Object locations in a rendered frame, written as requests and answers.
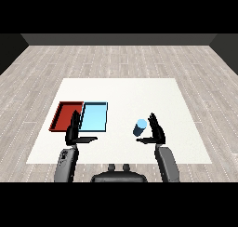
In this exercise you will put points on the dark grey robot body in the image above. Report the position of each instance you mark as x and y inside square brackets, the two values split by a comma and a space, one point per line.
[119, 175]

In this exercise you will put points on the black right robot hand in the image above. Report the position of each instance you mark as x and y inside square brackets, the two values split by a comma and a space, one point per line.
[158, 132]

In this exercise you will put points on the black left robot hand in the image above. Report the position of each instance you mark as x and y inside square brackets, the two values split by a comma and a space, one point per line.
[73, 134]

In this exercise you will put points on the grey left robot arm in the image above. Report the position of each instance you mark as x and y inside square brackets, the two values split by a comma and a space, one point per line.
[66, 165]

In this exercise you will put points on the small blue can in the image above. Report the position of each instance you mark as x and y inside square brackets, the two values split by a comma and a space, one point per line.
[139, 127]

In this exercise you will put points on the red shallow open box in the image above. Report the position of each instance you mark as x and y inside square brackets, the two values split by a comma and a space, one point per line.
[65, 116]

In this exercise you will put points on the light blue shallow open box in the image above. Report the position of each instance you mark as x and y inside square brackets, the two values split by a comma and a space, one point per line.
[94, 117]

